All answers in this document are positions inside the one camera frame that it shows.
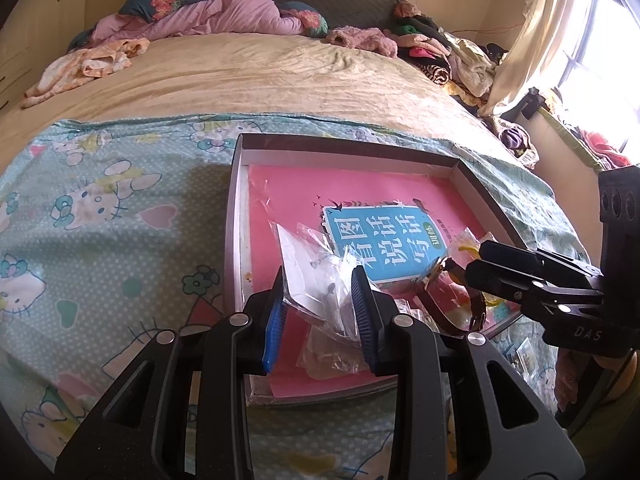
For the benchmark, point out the light blue cartoon-print blanket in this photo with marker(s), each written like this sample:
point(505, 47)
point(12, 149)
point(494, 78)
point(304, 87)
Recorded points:
point(125, 240)

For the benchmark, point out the cream wardrobe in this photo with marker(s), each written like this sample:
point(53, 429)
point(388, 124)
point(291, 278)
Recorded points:
point(30, 10)

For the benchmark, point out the clear bag with white card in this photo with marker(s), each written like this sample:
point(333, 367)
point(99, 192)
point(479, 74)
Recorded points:
point(305, 270)

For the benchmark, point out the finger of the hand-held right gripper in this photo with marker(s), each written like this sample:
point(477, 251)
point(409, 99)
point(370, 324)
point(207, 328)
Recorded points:
point(510, 255)
point(500, 280)

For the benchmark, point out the small clear jewelry bag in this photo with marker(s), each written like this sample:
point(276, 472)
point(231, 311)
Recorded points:
point(521, 357)

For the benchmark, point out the pink fluffy garment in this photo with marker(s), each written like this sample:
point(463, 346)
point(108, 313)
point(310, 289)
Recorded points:
point(360, 40)

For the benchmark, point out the pink book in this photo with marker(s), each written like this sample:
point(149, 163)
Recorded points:
point(300, 195)

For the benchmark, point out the black gadget on stand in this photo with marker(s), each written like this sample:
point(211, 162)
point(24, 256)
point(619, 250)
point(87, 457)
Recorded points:
point(532, 102)

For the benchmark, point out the cream and pink garment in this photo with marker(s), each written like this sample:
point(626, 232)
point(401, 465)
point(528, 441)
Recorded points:
point(85, 65)

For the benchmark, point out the red garment on windowsill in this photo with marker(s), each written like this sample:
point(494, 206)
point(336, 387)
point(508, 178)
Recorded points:
point(607, 150)

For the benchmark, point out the small dark floral pillow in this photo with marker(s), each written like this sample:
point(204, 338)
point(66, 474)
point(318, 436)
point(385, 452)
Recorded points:
point(310, 20)

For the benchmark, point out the clear bag of yellow rings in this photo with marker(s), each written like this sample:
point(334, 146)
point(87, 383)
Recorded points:
point(462, 237)

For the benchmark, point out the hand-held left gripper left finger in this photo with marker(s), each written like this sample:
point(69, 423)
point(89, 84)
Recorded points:
point(274, 330)

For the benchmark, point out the beige bed cover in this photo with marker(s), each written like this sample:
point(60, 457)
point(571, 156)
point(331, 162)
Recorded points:
point(250, 75)

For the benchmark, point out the brown leather wristwatch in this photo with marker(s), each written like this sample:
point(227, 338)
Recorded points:
point(434, 300)

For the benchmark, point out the pink quilt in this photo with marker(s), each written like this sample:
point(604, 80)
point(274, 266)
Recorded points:
point(225, 15)

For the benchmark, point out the pile of mixed clothes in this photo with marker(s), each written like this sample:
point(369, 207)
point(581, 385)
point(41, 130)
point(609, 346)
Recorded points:
point(450, 55)

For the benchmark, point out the clear bag with silver jewelry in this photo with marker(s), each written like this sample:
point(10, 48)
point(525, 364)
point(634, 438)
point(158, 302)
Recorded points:
point(325, 360)

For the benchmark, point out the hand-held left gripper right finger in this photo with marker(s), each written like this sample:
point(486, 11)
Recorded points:
point(361, 320)

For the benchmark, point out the cream curtain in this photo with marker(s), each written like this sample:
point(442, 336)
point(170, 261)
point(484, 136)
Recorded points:
point(540, 25)

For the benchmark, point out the dark shallow cardboard box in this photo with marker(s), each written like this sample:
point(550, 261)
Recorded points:
point(350, 152)

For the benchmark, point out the window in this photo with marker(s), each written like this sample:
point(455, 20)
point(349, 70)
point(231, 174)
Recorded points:
point(615, 60)

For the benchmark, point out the woven basket with clothes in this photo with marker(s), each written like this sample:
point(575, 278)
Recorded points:
point(515, 140)

